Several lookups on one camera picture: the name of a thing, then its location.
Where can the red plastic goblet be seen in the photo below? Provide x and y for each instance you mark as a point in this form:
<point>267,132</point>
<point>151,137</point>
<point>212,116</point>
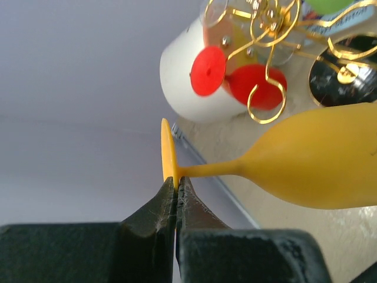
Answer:
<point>208,73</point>

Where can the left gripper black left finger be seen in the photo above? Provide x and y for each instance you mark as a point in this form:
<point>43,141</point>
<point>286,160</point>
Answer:
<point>138,249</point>

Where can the colourful children's book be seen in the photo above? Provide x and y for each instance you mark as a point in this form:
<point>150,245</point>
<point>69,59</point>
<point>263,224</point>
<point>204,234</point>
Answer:
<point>351,19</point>

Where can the white orange cylinder appliance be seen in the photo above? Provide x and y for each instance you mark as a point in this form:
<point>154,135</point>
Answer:
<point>175,65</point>

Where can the clear wine glass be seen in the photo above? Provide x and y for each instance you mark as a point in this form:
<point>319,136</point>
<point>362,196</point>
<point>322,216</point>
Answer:
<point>252,30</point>

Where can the orange plastic goblet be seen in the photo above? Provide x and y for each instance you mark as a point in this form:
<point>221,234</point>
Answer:
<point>323,158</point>

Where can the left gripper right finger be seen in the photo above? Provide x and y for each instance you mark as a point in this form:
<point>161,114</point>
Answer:
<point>207,250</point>

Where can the green goblet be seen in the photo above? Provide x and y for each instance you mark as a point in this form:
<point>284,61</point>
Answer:
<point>324,7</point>

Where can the gold wine glass rack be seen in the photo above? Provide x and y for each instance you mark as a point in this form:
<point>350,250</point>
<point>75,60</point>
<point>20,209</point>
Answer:
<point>343,70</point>

